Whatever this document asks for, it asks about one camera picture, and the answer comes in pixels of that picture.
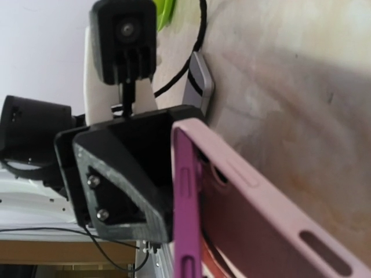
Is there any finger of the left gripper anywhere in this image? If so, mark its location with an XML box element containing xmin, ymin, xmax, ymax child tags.
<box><xmin>73</xmin><ymin>127</ymin><xmax>173</xmax><ymax>243</ymax></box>

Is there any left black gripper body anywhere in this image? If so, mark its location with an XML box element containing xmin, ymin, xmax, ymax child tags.
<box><xmin>54</xmin><ymin>105</ymin><xmax>205</xmax><ymax>226</ymax></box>

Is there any face-up phone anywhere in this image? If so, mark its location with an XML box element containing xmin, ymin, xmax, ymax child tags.
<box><xmin>182</xmin><ymin>52</ymin><xmax>214</xmax><ymax>116</ymax></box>

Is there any purple phone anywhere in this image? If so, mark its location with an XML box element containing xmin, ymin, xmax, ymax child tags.
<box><xmin>172</xmin><ymin>128</ymin><xmax>202</xmax><ymax>278</ymax></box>

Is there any pink phone case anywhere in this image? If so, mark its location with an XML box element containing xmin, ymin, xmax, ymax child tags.
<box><xmin>171</xmin><ymin>118</ymin><xmax>370</xmax><ymax>277</ymax></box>

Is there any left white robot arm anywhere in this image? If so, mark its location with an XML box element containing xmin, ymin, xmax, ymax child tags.
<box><xmin>1</xmin><ymin>1</ymin><xmax>203</xmax><ymax>277</ymax></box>

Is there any green plate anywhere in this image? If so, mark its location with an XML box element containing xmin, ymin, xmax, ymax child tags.
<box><xmin>154</xmin><ymin>0</ymin><xmax>177</xmax><ymax>32</ymax></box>

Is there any front aluminium rail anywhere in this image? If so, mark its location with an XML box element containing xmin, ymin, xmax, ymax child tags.
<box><xmin>134</xmin><ymin>243</ymin><xmax>174</xmax><ymax>278</ymax></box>

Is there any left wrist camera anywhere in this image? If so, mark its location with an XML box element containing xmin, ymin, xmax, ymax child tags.
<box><xmin>83</xmin><ymin>1</ymin><xmax>158</xmax><ymax>125</ymax></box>

